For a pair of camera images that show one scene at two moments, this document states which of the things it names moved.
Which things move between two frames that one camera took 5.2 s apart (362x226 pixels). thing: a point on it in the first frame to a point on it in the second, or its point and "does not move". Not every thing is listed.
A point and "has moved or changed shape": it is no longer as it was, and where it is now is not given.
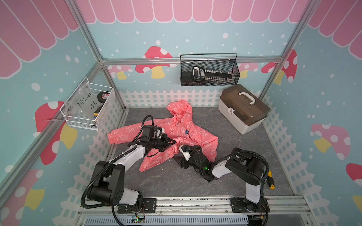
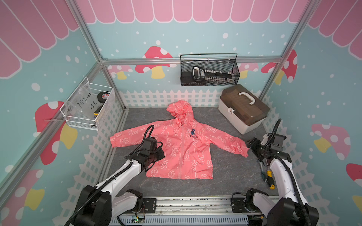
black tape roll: x=102 y=96 does not move
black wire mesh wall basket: x=199 y=69 does not move
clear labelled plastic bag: x=83 y=103 does not move
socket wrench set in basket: x=211 y=75 does not move
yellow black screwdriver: x=270 y=181 does not move
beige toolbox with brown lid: x=241 y=108 does not move
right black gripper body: x=191 y=164 to x=258 y=148
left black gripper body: x=160 y=143 to x=157 y=155
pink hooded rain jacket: x=179 y=127 has moved or changed shape
